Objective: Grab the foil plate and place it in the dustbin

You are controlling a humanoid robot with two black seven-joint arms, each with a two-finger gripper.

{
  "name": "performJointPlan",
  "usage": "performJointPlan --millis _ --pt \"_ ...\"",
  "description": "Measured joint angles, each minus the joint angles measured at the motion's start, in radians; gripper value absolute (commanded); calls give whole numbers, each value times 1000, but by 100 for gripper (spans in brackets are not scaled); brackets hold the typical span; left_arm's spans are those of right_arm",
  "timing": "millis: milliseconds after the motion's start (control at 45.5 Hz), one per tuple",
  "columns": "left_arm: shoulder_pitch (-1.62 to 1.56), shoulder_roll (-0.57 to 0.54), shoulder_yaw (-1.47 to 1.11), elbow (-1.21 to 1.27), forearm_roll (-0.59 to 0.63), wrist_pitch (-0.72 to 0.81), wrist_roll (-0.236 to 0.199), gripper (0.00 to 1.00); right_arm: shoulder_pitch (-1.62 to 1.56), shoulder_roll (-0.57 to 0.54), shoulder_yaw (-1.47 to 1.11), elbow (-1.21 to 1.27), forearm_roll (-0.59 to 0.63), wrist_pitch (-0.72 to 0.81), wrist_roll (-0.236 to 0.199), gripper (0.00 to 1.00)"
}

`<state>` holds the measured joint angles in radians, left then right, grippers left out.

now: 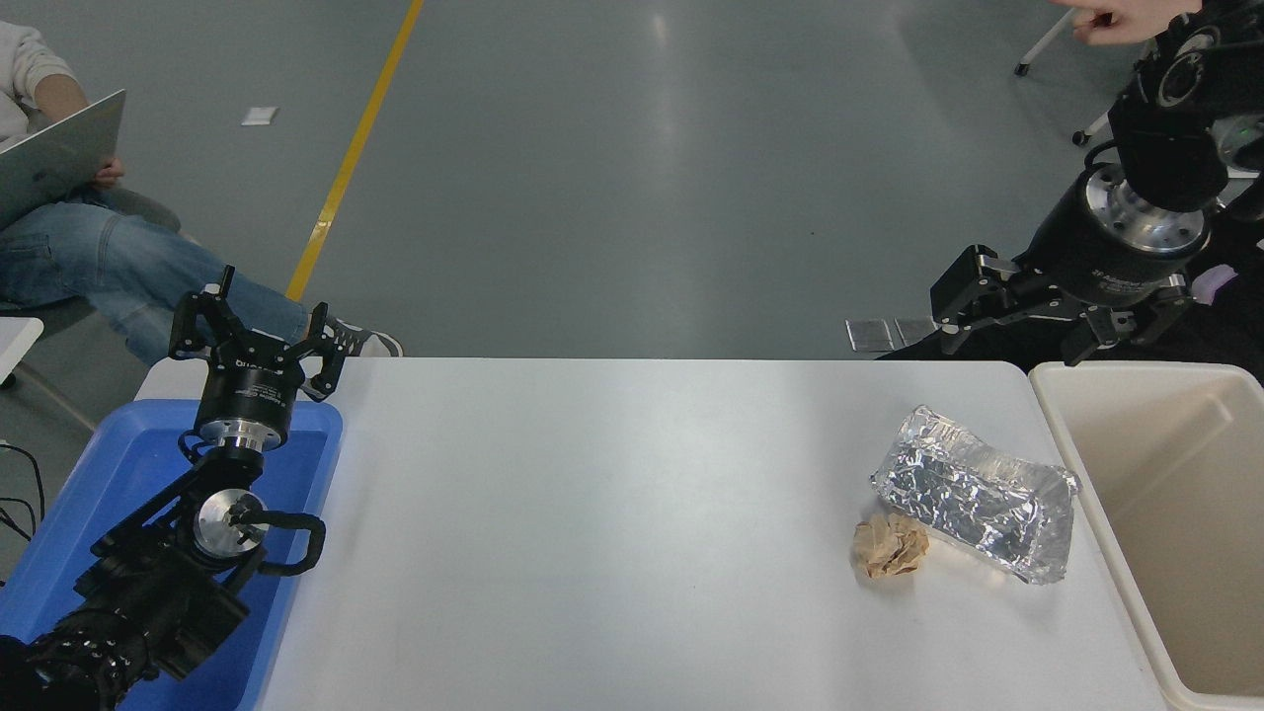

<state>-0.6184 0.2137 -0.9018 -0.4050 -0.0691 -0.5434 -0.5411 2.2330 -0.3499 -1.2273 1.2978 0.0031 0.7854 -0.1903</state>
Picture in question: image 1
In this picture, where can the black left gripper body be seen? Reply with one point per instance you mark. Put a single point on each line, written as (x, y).
(249, 390)

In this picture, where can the white side table corner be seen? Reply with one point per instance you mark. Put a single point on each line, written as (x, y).
(15, 341)

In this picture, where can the large pale plastic bin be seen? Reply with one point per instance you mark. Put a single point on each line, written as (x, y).
(1185, 513)

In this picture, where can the white paper scrap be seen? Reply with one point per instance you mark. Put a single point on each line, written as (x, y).
(260, 116)

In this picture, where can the person with laptop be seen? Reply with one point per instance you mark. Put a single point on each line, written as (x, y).
(89, 257)

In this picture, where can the silver laptop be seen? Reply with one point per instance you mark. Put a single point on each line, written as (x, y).
(49, 158)

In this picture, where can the laptop person's forearm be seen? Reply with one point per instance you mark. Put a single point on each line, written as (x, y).
(61, 99)

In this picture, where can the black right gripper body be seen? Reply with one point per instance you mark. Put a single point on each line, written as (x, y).
(1096, 262)

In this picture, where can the blue plastic tray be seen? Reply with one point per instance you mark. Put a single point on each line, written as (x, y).
(118, 464)

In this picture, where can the bin-side person's right hand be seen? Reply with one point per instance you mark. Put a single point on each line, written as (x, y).
(1116, 22)

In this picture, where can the person beside the bin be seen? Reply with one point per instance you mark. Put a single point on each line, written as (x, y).
(987, 346)

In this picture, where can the silver foil tray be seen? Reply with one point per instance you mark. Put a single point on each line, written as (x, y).
(973, 494)

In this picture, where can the white wheeled chair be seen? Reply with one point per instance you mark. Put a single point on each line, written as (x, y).
(1047, 41)

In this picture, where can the crumpled tan paper ball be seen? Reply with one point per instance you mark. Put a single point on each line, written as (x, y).
(891, 546)

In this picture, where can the laptop person's hand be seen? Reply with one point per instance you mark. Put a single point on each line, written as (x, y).
(109, 175)

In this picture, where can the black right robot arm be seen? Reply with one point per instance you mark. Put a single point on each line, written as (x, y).
(1170, 148)

